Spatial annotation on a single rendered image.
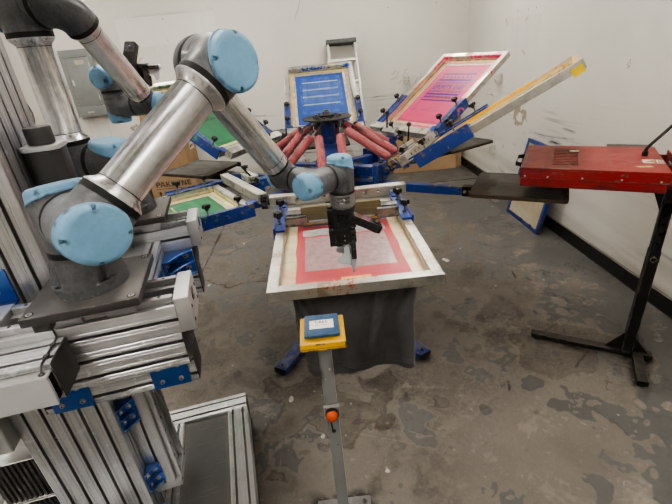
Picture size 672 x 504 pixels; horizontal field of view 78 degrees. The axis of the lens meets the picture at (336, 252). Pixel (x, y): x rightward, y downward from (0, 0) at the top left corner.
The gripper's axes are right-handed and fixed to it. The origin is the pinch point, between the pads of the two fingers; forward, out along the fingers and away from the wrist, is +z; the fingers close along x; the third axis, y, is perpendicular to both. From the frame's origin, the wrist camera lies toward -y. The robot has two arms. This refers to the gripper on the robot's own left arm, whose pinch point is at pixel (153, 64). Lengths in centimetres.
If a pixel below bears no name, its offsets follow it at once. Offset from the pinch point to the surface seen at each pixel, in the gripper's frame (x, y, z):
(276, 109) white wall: -65, 78, 392
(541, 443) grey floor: 182, 144, -30
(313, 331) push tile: 84, 60, -79
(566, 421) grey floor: 196, 142, -17
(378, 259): 100, 59, -33
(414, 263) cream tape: 113, 57, -36
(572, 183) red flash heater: 181, 39, 24
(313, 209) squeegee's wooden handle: 68, 54, -3
